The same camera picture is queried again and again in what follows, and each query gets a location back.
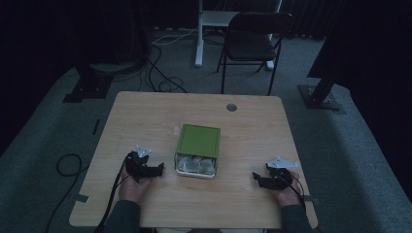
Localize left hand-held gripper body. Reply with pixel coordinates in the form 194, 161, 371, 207
124, 145, 153, 183

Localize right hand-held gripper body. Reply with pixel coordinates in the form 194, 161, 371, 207
264, 156, 299, 191

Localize pile of pale sachets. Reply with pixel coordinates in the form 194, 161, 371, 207
176, 153, 216, 176

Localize green box with white drawer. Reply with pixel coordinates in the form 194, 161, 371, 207
174, 123, 223, 180

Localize person's right hand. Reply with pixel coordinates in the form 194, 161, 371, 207
273, 170, 303, 208

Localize person's left hand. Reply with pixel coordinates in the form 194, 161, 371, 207
118, 174, 154, 205

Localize small black bar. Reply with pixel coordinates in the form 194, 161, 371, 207
91, 118, 102, 136

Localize black stand with bolted base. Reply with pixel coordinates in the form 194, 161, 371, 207
297, 72, 344, 113

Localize black stand with square base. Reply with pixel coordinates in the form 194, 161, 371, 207
61, 62, 115, 104

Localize round grey stand base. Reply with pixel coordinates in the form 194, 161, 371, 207
88, 61, 144, 78

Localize black folding chair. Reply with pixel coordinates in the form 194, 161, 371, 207
216, 12, 295, 97

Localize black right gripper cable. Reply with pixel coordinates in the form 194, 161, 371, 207
285, 176, 307, 213

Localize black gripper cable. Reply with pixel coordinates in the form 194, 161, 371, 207
285, 176, 307, 213
93, 154, 131, 233

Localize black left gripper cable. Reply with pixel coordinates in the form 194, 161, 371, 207
93, 154, 131, 233

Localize looped black floor cable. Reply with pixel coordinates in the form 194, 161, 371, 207
44, 152, 90, 233

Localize tangled black floor cables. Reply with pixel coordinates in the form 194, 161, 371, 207
137, 44, 189, 94

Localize white floor cable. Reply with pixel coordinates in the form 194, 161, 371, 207
151, 26, 199, 47

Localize white desk frame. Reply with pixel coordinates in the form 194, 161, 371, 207
193, 0, 284, 71

